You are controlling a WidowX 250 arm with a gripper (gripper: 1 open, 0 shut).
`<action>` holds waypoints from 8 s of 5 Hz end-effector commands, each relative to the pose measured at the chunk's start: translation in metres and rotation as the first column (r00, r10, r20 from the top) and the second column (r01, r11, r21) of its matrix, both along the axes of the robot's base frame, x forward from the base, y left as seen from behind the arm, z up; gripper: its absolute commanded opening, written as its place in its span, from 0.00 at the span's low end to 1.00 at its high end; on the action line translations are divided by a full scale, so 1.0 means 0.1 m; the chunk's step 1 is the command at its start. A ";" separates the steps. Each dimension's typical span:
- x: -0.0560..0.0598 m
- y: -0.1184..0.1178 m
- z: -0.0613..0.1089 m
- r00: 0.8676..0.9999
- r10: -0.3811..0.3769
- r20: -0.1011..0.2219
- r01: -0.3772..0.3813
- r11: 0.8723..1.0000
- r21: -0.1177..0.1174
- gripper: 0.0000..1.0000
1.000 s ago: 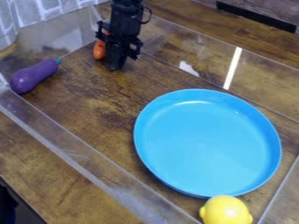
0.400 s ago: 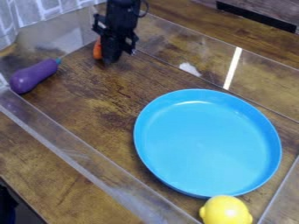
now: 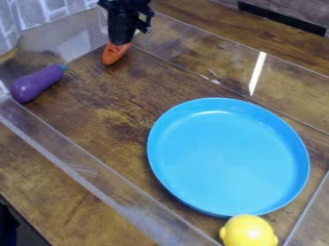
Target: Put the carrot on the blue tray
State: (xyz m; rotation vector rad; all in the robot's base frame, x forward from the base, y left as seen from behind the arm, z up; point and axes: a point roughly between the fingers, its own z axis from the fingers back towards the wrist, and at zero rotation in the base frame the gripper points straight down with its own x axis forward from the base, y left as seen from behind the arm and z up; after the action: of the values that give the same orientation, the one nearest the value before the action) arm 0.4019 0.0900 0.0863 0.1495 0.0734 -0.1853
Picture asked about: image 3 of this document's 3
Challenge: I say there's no clear acrylic enclosure wall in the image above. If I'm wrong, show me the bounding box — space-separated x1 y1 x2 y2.
0 1 329 246

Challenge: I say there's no purple toy eggplant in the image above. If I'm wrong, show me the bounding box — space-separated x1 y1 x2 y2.
11 64 69 104

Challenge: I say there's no white grey curtain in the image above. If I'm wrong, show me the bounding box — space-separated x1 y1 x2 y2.
0 0 98 56

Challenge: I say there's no yellow toy lemon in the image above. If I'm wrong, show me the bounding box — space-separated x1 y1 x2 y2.
219 214 280 246

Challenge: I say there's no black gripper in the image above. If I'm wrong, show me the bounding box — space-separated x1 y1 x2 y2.
98 0 154 46

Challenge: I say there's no blue round tray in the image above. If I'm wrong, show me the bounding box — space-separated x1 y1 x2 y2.
148 98 312 217

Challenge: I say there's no orange toy carrot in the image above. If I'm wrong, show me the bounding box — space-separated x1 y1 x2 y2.
104 42 132 65

